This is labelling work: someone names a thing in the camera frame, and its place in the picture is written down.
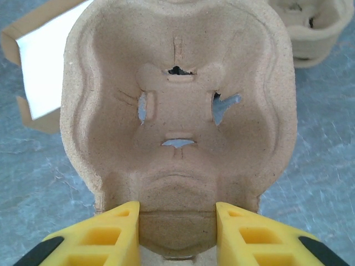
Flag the pulp two-cup carrier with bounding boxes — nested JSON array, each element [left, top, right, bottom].
[[59, 0, 299, 261]]

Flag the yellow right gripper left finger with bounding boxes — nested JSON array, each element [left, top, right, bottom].
[[11, 201, 145, 266]]

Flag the shallow cardboard box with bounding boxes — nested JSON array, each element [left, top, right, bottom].
[[1, 0, 95, 136]]

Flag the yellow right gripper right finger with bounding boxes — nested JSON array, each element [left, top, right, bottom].
[[215, 201, 351, 266]]

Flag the pulp cup carrier stack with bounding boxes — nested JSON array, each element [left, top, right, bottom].
[[270, 0, 355, 69]]

